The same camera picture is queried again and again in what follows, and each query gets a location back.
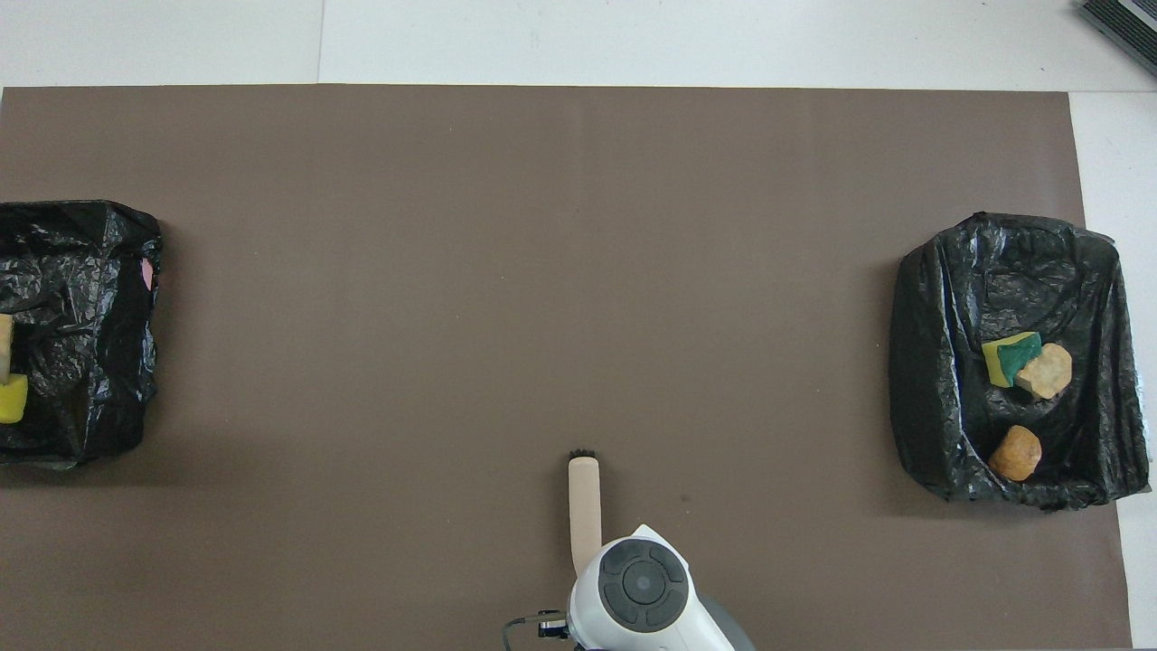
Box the notched yellow sponge piece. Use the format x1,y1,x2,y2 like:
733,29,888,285
0,373,29,425

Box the curved yellow green sponge wedge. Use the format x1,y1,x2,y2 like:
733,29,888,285
982,331,1043,389

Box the brown oval foam chunk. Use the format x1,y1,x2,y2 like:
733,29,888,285
988,425,1043,483

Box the beige hand brush black bristles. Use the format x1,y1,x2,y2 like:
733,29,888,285
568,449,602,580

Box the brown table mat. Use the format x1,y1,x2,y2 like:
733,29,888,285
0,85,1135,651

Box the grey ribbed device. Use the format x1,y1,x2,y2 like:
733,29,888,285
1077,0,1157,78

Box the pale beige foam chunk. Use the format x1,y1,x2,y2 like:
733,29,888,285
1014,342,1074,401

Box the black bagged bin pink spot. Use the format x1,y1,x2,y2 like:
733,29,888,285
0,200,165,470

